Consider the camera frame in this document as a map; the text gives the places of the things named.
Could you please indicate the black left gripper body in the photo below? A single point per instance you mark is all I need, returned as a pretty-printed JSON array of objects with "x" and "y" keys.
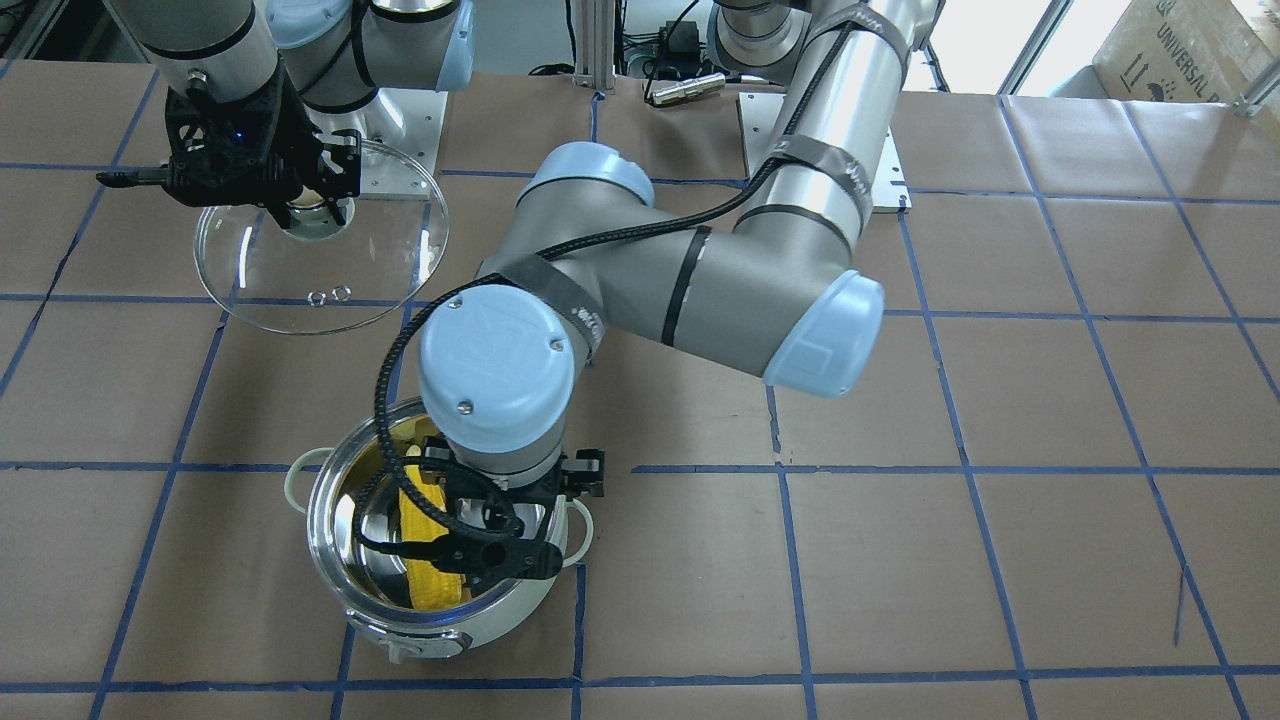
[{"x": 585, "y": 472}]

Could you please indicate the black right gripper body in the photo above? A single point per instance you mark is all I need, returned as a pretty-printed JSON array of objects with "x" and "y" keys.
[{"x": 292, "y": 128}]

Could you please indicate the yellow corn cob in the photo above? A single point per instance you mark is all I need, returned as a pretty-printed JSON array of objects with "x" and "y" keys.
[{"x": 430, "y": 589}]

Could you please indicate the clear glass pot lid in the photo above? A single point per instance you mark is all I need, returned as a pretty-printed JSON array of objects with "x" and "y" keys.
[{"x": 332, "y": 271}]

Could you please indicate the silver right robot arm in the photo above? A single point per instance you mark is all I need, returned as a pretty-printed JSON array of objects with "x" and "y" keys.
[{"x": 244, "y": 80}]

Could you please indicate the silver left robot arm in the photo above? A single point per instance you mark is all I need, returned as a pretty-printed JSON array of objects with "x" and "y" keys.
[{"x": 470, "y": 400}]

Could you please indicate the white steel cooking pot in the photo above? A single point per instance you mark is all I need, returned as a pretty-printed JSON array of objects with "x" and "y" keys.
[{"x": 404, "y": 581}]

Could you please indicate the small metal cylinder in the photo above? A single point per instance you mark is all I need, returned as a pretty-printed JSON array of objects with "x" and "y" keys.
[{"x": 686, "y": 90}]

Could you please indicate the cardboard box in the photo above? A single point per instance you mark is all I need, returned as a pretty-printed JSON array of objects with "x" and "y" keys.
[{"x": 1187, "y": 51}]

